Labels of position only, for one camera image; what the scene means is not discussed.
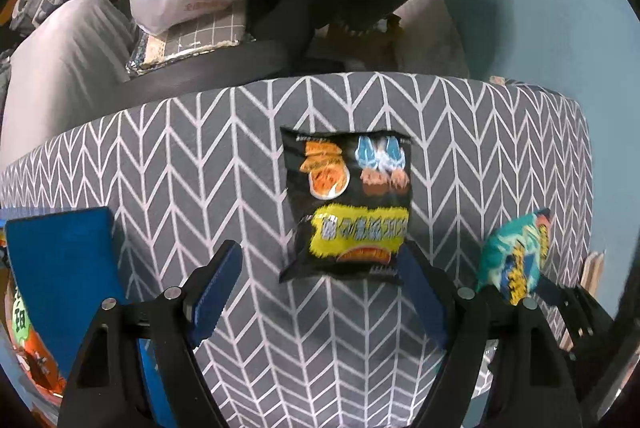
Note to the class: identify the grey checked cushion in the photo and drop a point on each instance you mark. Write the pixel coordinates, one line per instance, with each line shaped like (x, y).
(210, 28)

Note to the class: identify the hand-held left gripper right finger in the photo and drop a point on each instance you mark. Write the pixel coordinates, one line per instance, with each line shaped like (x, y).
(425, 303)

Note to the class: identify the teal snack bag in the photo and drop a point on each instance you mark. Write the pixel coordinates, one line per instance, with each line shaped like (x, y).
(510, 253)

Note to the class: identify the blue cardboard box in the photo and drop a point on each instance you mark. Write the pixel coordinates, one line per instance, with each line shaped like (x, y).
(60, 268)

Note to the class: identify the silver foil mat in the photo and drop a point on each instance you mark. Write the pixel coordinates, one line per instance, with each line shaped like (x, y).
(137, 63)

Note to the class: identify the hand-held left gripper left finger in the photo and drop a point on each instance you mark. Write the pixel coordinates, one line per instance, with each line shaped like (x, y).
(220, 290)

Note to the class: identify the orange bag green lettering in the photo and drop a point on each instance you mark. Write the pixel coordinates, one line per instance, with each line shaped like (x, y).
(35, 358)

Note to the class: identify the black snack bag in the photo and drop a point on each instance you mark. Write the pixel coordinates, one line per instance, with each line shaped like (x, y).
(345, 208)

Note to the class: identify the grey chevron tablecloth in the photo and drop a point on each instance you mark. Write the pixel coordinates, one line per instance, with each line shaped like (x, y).
(200, 158)

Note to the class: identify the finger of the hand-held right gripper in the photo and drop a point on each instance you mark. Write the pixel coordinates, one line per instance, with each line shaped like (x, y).
(550, 293)

